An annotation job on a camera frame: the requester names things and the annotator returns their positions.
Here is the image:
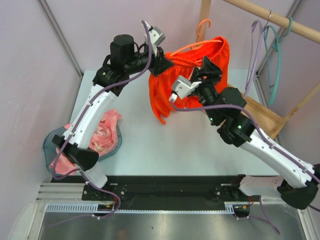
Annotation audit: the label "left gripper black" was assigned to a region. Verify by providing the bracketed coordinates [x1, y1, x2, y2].
[124, 44, 174, 77]

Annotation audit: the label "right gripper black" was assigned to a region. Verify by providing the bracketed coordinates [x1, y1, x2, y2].
[190, 55, 223, 125]

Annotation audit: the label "orange shorts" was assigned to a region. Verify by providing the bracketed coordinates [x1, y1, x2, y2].
[147, 36, 231, 125]

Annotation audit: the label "orange plastic hanger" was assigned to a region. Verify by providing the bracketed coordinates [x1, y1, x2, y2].
[170, 18, 222, 57]

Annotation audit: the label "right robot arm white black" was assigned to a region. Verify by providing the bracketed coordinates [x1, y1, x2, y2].
[191, 56, 320, 210]

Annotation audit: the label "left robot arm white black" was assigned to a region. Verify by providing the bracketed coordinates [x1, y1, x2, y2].
[52, 30, 174, 200]

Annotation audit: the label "purple plastic hanger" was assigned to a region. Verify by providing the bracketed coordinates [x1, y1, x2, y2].
[244, 20, 263, 98]

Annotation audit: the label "teal plastic hanger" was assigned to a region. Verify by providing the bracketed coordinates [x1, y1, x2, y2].
[263, 16, 295, 105]

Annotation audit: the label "wooden clothes rack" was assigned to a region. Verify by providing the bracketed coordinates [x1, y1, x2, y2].
[194, 0, 320, 140]

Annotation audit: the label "pink garment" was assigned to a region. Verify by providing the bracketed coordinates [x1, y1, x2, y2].
[55, 108, 122, 175]

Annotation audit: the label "teal plastic basket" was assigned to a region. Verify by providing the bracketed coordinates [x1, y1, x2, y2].
[42, 122, 122, 175]

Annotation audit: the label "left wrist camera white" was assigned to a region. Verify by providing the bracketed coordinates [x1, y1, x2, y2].
[143, 21, 166, 57]

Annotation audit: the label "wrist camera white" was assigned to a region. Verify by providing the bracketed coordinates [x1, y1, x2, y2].
[143, 21, 166, 57]
[169, 75, 202, 103]

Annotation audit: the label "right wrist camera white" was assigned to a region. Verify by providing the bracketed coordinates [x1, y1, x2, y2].
[169, 75, 202, 103]

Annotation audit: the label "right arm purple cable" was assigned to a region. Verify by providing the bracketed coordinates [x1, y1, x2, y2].
[169, 97, 320, 235]

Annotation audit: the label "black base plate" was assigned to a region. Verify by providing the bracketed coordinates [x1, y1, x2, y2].
[82, 174, 261, 211]

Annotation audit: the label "white slotted cable duct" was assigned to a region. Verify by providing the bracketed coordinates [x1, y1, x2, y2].
[46, 203, 235, 215]

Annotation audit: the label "aluminium frame rail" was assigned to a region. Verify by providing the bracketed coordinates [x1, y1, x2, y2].
[36, 183, 85, 203]

